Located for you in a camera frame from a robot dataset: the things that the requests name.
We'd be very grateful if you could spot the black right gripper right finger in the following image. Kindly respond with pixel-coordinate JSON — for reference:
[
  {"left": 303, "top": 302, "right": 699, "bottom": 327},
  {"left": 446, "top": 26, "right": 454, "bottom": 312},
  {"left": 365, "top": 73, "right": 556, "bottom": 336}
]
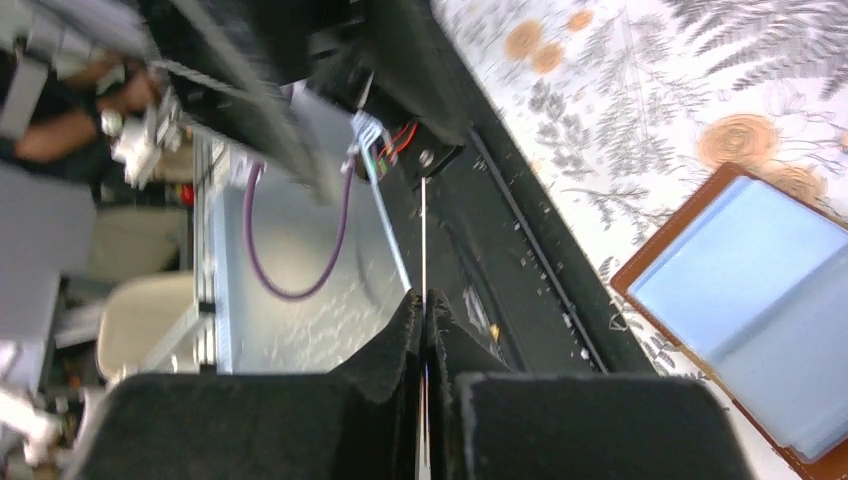
[{"left": 425, "top": 290, "right": 510, "bottom": 479}]

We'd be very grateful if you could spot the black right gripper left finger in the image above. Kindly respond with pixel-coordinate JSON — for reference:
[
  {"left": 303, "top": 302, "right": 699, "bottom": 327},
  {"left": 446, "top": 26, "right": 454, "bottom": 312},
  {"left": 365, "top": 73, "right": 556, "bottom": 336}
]
[{"left": 331, "top": 290, "right": 423, "bottom": 479}]

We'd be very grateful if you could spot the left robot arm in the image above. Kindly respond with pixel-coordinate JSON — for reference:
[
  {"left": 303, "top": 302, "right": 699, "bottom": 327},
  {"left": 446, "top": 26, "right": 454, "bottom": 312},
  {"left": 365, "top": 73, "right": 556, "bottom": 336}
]
[{"left": 138, "top": 1, "right": 331, "bottom": 204}]

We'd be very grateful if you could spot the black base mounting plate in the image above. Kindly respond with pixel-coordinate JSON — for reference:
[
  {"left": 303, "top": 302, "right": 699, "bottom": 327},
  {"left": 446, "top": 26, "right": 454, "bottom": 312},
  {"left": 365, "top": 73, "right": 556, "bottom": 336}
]
[{"left": 307, "top": 1, "right": 653, "bottom": 374}]

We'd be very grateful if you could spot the floral patterned table mat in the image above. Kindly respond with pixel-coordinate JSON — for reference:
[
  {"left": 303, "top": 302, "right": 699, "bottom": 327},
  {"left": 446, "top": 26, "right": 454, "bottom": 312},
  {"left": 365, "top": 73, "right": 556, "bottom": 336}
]
[{"left": 433, "top": 1, "right": 847, "bottom": 479}]

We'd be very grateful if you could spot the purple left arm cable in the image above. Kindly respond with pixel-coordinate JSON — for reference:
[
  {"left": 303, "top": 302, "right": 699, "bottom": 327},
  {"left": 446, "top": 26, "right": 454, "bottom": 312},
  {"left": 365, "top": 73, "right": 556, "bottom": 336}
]
[{"left": 241, "top": 158, "right": 356, "bottom": 303}]

